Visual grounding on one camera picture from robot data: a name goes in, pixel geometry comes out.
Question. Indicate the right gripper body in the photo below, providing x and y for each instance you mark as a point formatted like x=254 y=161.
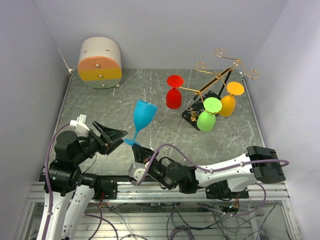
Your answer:
x=158 y=169

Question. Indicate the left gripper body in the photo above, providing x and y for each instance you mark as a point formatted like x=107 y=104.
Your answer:
x=96 y=143

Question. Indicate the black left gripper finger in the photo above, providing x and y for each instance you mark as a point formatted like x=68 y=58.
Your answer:
x=108 y=134
x=110 y=144

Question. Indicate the blue wine glass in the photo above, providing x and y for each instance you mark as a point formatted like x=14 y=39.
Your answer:
x=143 y=115

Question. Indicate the orange wine glass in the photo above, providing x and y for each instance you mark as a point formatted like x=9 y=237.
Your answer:
x=229 y=101

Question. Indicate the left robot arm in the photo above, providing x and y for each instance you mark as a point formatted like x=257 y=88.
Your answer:
x=68 y=190

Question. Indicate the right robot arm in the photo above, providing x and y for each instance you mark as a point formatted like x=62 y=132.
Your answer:
x=258 y=164

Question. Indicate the red wine glass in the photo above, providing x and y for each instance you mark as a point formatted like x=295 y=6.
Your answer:
x=174 y=96

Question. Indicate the green wine glass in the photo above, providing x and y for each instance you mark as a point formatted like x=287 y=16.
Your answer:
x=207 y=119

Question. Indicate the gold wine glass rack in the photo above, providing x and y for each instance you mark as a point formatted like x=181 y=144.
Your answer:
x=216 y=87

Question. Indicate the round three-drawer cabinet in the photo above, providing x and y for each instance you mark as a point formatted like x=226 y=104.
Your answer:
x=99 y=64

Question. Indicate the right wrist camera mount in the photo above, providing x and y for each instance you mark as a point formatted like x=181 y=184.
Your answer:
x=137 y=171

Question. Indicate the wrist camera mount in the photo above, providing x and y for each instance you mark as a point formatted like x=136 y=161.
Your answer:
x=137 y=171
x=80 y=124

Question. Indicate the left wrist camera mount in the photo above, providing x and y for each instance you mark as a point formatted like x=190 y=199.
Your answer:
x=80 y=124

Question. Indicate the aluminium rail frame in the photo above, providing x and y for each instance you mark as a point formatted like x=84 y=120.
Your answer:
x=150 y=192

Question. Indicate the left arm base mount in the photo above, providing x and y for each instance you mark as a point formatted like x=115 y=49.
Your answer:
x=104 y=187

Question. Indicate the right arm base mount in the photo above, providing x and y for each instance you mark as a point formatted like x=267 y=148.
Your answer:
x=221 y=191

